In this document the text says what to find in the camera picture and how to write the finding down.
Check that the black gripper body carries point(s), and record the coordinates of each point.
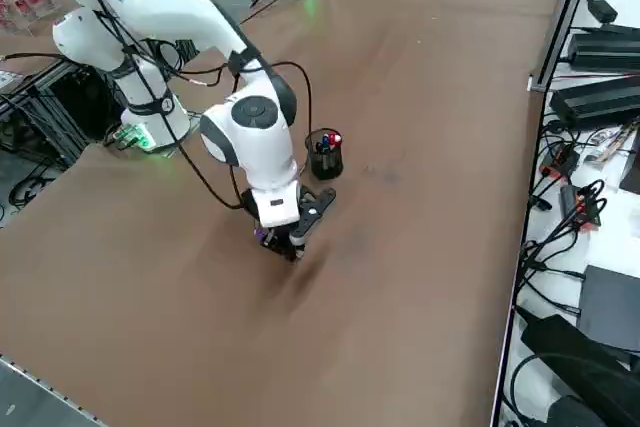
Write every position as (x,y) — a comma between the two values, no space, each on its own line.
(248,202)

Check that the aluminium frame post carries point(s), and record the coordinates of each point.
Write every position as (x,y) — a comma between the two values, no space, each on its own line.
(560,22)

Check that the red capped marker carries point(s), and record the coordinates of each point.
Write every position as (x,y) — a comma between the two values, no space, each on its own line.
(337,138)

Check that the small black power adapter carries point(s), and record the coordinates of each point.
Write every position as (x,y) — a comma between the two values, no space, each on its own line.
(602,9)

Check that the dark grey flat box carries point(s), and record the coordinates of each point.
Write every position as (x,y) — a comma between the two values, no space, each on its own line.
(612,307)

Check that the black mesh pen holder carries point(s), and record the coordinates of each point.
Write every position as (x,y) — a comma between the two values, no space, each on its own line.
(327,167)

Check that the blue capped marker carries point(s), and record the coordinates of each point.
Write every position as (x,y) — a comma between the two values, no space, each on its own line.
(325,139)

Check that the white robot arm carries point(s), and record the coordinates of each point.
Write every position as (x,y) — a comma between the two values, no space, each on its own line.
(150,2)

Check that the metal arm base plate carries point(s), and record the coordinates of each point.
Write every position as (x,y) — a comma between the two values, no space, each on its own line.
(197,119)

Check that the large black bulky object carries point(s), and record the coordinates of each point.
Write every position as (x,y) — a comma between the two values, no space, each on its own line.
(575,347)

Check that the aluminium table edge rail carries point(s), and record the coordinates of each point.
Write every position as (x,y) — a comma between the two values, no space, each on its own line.
(50,393)

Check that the orange black connector module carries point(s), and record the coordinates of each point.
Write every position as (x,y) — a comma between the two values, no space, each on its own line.
(562,162)
(570,199)

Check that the black equipment box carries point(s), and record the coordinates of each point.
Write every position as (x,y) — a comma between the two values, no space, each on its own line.
(80,102)

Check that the long black power supply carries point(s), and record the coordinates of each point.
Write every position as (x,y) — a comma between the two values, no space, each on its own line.
(595,102)
(605,49)

